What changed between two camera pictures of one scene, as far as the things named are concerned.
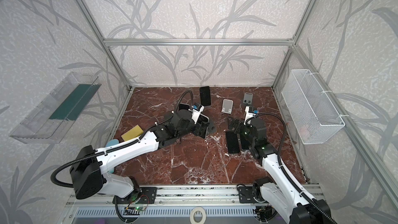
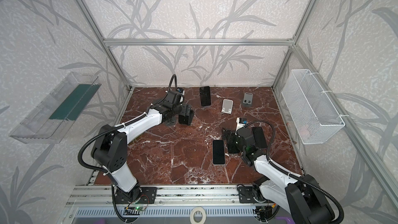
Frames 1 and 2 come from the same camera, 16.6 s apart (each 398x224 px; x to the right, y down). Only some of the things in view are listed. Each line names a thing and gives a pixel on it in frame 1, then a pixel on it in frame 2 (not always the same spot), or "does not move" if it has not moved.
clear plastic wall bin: [50, 121] does not move
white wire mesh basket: [313, 116] does not move
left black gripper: [202, 127] -> [185, 115]
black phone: [232, 142] does not move
